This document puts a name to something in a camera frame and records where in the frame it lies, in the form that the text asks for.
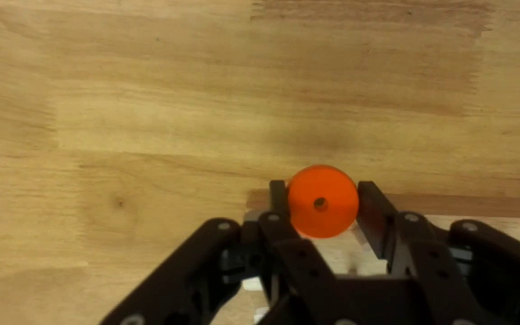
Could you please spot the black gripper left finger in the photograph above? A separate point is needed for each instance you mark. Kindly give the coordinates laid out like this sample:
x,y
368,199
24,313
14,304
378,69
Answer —
x,y
212,277

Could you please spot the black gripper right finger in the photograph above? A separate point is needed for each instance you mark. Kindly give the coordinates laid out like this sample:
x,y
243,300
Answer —
x,y
489,277

